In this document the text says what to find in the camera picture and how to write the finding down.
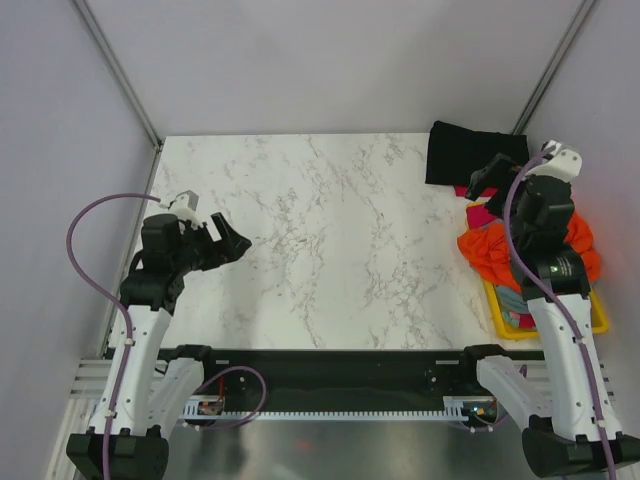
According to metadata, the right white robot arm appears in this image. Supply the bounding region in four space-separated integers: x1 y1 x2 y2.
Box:
457 167 639 478

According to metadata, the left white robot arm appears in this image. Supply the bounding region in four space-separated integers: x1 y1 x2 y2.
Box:
66 213 252 479

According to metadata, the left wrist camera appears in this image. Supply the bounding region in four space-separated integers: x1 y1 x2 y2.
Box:
159 190 221 241

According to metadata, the yellow plastic bin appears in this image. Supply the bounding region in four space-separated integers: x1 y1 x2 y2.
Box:
465 199 610 340

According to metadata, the orange t shirt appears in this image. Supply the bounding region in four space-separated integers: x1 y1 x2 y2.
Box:
457 212 601 293

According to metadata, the folded black t shirt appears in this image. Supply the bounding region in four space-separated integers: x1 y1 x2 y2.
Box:
425 121 529 187

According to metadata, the folded red t shirt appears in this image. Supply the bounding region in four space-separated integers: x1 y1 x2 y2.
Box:
454 186 497 198

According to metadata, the magenta t shirt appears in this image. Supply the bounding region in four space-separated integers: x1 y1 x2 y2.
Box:
465 203 503 229

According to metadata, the right aluminium frame post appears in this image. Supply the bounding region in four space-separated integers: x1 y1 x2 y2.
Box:
511 0 600 135

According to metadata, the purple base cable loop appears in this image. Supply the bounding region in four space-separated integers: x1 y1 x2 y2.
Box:
182 365 269 430

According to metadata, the left aluminium frame post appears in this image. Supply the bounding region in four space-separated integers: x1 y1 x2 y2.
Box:
69 0 164 151

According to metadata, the white slotted cable duct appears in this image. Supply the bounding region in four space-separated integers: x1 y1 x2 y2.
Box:
179 396 494 423

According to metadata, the aluminium frame post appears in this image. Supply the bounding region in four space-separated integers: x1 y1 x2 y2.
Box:
69 0 164 151
511 0 600 135

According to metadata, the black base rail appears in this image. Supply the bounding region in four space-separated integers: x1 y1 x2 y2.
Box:
102 344 549 414

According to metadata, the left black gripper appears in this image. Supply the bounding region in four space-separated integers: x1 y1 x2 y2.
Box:
171 213 250 275

